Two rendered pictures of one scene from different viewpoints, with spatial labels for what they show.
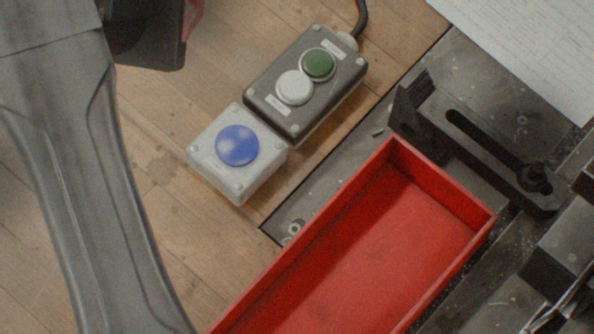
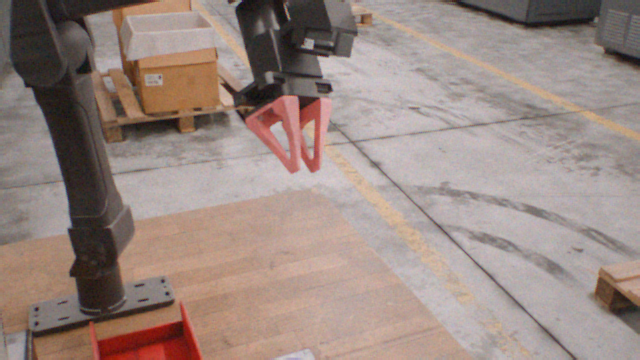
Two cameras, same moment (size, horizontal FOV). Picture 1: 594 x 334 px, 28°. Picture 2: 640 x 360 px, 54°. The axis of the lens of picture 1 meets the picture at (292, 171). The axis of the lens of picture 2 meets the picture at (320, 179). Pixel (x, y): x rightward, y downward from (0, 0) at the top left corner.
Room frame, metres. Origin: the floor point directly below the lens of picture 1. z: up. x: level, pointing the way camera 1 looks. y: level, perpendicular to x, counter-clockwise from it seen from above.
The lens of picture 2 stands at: (0.75, -0.43, 1.47)
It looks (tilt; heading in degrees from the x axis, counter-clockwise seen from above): 26 degrees down; 121
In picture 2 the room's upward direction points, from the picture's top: straight up
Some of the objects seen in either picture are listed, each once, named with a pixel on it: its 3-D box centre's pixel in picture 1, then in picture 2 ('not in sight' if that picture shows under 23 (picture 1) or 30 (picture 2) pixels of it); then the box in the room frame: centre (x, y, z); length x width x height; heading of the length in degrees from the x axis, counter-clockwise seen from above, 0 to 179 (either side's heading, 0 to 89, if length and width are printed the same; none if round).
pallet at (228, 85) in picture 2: not in sight; (168, 94); (-2.42, 2.67, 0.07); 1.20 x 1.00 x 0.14; 145
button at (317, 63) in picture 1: (316, 66); not in sight; (0.51, -0.01, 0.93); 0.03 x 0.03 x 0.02
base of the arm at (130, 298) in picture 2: not in sight; (99, 284); (0.09, 0.05, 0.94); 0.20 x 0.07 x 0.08; 54
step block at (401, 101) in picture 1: (430, 115); not in sight; (0.46, -0.12, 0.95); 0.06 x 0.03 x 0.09; 54
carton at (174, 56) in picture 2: not in sight; (174, 60); (-2.16, 2.49, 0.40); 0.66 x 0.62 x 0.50; 142
